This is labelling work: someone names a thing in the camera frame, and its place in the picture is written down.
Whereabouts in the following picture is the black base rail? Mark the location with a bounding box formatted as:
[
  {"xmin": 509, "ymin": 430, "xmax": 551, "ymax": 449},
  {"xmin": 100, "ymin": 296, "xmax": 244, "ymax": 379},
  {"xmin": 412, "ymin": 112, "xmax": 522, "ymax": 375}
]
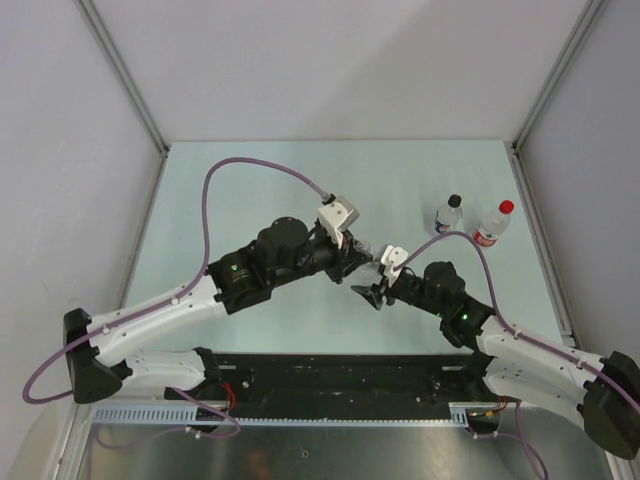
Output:
[{"xmin": 188, "ymin": 354, "xmax": 510, "ymax": 413}]

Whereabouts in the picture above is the left aluminium corner post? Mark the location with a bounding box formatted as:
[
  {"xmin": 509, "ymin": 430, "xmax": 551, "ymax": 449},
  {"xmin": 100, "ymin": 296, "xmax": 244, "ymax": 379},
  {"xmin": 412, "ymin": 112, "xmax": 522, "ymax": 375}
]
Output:
[{"xmin": 75, "ymin": 0, "xmax": 169, "ymax": 153}]

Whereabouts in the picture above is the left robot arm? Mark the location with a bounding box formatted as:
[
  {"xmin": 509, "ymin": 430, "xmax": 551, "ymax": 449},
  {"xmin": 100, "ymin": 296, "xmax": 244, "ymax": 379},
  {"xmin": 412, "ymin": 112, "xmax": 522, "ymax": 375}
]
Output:
[{"xmin": 63, "ymin": 217, "xmax": 374, "ymax": 404}]

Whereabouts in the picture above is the red bottle cap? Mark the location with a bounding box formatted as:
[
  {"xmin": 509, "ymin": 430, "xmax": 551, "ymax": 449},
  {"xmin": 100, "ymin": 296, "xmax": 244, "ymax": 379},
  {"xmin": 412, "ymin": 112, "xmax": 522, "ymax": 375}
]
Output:
[{"xmin": 499, "ymin": 200, "xmax": 515, "ymax": 215}]

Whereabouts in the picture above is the right aluminium corner post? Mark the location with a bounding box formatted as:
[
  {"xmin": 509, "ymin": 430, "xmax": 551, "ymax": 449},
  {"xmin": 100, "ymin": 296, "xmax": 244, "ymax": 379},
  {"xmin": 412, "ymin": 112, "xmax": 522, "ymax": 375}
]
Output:
[{"xmin": 511, "ymin": 0, "xmax": 610, "ymax": 154}]

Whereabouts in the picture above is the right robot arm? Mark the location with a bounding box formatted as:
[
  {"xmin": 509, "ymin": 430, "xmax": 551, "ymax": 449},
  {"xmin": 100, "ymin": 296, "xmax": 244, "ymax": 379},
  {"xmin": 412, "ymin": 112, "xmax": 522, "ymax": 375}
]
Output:
[{"xmin": 353, "ymin": 262, "xmax": 639, "ymax": 460}]

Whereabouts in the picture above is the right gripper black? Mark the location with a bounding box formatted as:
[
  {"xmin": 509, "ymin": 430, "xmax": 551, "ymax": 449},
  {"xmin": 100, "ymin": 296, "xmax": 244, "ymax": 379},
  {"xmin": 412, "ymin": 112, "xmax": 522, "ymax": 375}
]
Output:
[{"xmin": 351, "ymin": 271, "xmax": 447, "ymax": 319}]

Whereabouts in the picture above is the short clear bottle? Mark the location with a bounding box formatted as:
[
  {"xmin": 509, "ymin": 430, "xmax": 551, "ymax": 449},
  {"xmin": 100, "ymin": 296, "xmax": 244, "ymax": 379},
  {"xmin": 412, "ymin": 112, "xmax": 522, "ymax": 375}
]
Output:
[{"xmin": 434, "ymin": 195, "xmax": 462, "ymax": 234}]

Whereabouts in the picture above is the black bottle cap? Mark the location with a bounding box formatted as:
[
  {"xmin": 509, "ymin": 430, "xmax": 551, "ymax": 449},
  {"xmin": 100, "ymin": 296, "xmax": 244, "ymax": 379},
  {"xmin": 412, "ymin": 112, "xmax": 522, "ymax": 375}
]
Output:
[{"xmin": 448, "ymin": 195, "xmax": 461, "ymax": 208}]

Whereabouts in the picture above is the aluminium corner post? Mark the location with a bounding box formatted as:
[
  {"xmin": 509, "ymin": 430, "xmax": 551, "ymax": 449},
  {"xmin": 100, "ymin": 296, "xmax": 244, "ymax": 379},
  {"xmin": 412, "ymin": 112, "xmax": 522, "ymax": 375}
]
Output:
[
  {"xmin": 511, "ymin": 0, "xmax": 610, "ymax": 154},
  {"xmin": 75, "ymin": 0, "xmax": 169, "ymax": 153}
]

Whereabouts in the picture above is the tall clear bottle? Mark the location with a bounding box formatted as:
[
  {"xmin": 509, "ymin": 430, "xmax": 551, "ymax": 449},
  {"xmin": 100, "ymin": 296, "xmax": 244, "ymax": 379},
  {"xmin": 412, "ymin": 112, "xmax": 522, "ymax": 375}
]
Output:
[{"xmin": 350, "ymin": 240, "xmax": 385, "ymax": 286}]

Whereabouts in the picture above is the slotted cable duct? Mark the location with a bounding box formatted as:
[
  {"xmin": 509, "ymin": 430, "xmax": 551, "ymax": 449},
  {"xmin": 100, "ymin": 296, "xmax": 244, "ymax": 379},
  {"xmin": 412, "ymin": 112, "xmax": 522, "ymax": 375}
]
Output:
[{"xmin": 91, "ymin": 399, "xmax": 497, "ymax": 427}]

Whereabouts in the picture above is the clear bottle red label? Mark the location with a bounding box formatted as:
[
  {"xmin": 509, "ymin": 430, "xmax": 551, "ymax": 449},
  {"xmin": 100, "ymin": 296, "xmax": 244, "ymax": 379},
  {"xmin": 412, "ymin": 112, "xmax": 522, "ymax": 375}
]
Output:
[{"xmin": 472, "ymin": 206, "xmax": 514, "ymax": 248}]

